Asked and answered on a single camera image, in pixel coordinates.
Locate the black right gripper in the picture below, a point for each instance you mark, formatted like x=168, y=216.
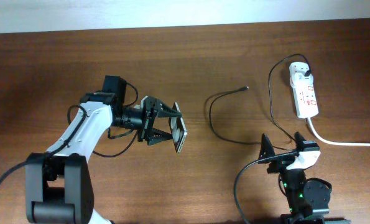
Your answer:
x=280, y=162

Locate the white power strip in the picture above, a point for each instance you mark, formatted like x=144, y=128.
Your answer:
x=304, y=96

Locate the black Samsung Galaxy phone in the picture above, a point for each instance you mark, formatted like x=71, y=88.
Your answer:
x=179, y=132

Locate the white USB charger plug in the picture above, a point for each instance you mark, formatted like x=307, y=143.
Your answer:
x=299, y=79

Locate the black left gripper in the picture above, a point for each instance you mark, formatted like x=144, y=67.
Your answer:
x=148, y=119

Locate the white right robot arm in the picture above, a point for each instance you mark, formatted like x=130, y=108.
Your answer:
x=308, y=199

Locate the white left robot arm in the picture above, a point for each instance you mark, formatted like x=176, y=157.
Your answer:
x=58, y=185

